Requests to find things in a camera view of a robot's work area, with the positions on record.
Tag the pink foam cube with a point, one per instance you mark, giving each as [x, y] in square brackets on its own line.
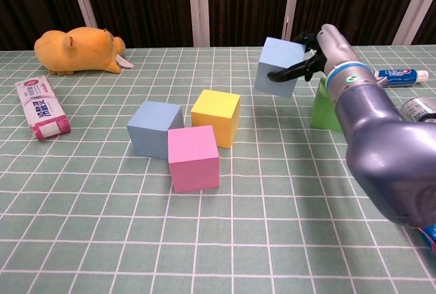
[192, 158]

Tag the yellow plush animal toy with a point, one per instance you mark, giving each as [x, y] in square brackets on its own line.
[78, 50]

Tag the blue white toothpaste tube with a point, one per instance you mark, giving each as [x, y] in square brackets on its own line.
[402, 77]

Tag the yellow foam cube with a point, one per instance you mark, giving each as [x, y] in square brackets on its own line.
[214, 113]

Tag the white pink toothpaste box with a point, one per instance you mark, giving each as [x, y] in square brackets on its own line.
[39, 107]

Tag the blue foam cube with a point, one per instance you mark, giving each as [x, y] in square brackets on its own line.
[150, 130]
[279, 52]

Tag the blue snack bag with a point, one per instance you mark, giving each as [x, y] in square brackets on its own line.
[431, 236]

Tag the dark brown curtain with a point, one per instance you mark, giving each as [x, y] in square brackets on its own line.
[143, 1]

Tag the green foam cube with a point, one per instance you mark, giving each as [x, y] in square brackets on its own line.
[322, 110]

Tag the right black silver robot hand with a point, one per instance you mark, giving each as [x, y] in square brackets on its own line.
[335, 49]

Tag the green white checked tablecloth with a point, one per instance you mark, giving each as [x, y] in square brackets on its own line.
[170, 232]

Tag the blue white drink can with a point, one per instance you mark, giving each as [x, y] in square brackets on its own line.
[417, 108]

